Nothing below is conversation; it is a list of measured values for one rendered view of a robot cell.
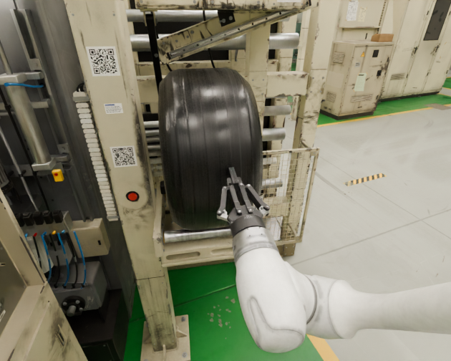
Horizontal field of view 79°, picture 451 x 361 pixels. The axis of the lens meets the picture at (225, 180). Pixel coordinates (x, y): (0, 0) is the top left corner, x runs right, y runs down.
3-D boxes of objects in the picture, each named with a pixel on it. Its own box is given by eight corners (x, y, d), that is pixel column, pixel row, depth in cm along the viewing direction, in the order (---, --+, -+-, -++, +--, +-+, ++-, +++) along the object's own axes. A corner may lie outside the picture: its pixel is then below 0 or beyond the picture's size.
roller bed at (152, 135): (134, 180, 138) (123, 124, 123) (137, 167, 151) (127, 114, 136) (173, 177, 141) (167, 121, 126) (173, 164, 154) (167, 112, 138)
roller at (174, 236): (160, 237, 100) (160, 228, 104) (162, 246, 102) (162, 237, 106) (253, 226, 105) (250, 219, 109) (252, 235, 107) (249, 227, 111)
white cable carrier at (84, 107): (108, 220, 103) (71, 92, 78) (111, 213, 107) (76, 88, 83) (120, 220, 104) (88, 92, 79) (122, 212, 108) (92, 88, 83)
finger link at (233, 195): (243, 224, 64) (236, 225, 63) (232, 193, 72) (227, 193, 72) (243, 212, 61) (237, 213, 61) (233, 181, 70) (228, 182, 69)
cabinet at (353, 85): (338, 121, 488) (355, 44, 423) (316, 112, 534) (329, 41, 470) (376, 115, 518) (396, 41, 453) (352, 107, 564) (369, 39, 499)
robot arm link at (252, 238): (236, 249, 50) (230, 225, 55) (234, 276, 56) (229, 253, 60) (283, 243, 51) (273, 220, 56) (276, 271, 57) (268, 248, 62)
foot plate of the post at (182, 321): (139, 369, 145) (139, 366, 143) (144, 321, 168) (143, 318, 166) (190, 360, 149) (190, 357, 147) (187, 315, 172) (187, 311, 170)
